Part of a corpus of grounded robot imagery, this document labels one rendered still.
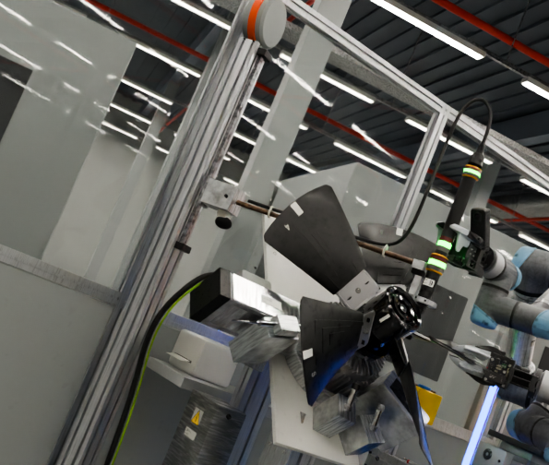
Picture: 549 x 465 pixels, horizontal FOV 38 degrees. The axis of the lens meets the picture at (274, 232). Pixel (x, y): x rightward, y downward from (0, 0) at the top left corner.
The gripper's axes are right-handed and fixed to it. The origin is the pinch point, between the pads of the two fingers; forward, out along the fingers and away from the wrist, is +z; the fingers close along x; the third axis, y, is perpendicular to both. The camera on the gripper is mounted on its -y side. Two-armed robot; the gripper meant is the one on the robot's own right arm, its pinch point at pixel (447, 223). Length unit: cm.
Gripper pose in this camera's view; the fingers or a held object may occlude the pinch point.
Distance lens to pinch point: 201.5
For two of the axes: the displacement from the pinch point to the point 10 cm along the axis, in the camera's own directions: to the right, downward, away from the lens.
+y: -3.8, 9.2, -1.3
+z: -6.6, -3.7, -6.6
